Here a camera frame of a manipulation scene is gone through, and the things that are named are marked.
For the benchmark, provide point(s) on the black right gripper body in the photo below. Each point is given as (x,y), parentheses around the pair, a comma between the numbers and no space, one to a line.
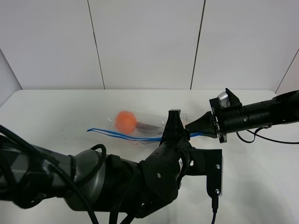
(222,115)

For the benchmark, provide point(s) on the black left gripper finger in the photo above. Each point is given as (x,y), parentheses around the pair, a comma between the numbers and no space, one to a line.
(174,129)

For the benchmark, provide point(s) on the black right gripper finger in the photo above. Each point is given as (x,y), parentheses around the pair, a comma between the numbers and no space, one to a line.
(204,124)
(210,134)

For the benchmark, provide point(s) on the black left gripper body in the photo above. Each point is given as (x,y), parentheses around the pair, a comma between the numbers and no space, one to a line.
(160,174)

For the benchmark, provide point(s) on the clear zip bag blue seal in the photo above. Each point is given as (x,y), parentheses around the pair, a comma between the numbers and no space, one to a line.
(109,130)

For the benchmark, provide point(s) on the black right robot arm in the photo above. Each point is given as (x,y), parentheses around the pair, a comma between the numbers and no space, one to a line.
(282,109)

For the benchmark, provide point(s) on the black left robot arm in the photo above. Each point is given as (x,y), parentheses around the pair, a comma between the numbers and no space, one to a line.
(94,180)

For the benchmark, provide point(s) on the dark purple eggplant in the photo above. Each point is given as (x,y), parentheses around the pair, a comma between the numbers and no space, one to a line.
(149,130)

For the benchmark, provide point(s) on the orange fruit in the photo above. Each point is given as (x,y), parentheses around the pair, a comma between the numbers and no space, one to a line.
(125,122)

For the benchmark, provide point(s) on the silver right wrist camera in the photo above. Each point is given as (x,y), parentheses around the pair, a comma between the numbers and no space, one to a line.
(223,99)

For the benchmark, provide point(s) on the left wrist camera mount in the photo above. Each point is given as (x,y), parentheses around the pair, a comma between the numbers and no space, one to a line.
(208,162)

